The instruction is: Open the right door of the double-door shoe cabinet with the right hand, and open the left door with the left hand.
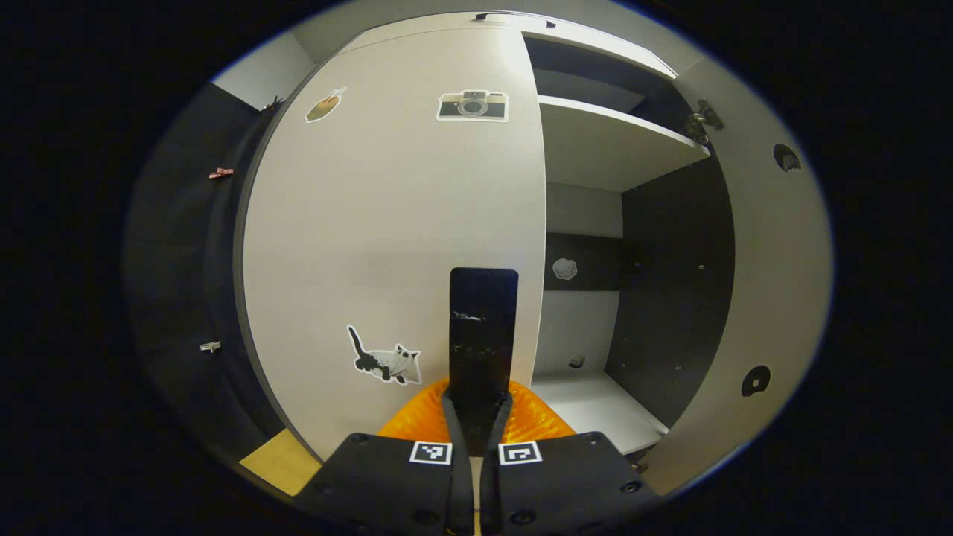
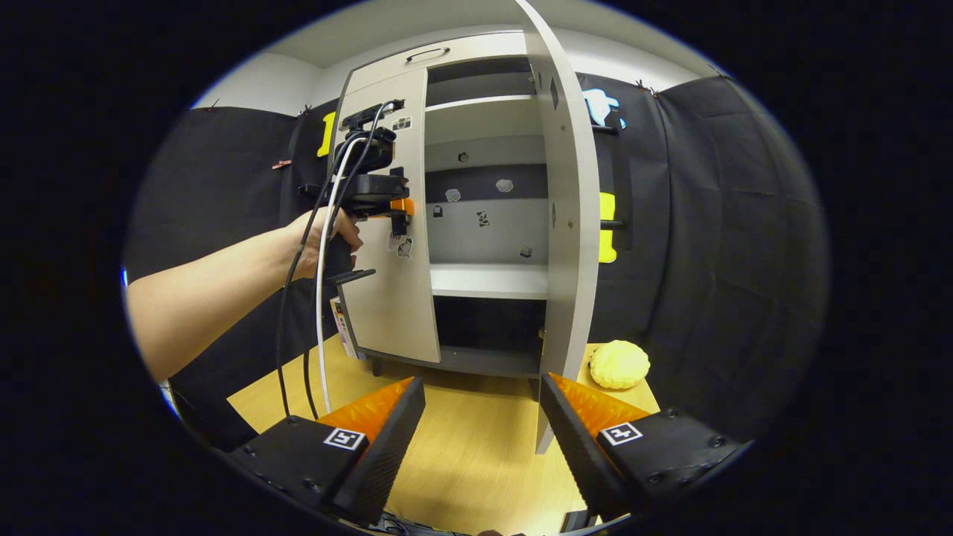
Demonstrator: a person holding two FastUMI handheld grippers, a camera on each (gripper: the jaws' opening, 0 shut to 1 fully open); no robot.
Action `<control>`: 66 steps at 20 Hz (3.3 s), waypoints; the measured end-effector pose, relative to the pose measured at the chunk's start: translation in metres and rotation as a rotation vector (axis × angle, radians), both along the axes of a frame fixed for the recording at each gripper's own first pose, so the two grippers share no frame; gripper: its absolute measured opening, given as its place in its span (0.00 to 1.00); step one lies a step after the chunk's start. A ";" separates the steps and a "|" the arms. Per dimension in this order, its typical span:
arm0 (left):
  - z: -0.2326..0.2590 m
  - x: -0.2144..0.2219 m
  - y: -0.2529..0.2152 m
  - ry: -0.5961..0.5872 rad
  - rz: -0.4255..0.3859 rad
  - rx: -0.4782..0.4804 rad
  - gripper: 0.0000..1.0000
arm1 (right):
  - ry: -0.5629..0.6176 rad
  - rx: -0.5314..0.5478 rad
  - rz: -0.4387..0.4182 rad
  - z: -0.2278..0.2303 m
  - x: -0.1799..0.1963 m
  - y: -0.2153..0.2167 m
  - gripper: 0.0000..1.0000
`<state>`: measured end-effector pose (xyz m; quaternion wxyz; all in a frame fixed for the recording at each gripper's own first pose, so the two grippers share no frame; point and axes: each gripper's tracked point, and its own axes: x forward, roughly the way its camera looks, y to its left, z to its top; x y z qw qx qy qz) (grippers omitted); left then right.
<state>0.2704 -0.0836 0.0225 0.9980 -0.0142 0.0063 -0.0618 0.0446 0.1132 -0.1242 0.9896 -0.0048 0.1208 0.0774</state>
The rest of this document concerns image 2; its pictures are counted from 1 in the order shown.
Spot beige double-door shoe cabinet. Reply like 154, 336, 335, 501
328, 30, 552, 380

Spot cabinet door with camera sticker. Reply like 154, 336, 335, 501
337, 67, 442, 364

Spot beige cabinet drawer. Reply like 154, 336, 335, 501
344, 31, 531, 94

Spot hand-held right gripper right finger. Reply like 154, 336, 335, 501
540, 372, 745, 522

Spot black cable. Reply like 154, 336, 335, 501
301, 141, 373, 421
274, 100, 407, 419

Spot yellow textured round object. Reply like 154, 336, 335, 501
589, 340, 651, 390

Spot white printed box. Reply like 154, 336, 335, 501
330, 296, 362, 362

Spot white cable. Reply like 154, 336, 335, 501
316, 136, 369, 416

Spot white cabinet shelf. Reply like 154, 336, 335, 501
430, 262, 549, 301
423, 93, 548, 146

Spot cabinet door with headphone sticker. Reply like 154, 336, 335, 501
514, 0, 602, 455

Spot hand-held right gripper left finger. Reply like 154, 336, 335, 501
227, 376, 427, 526

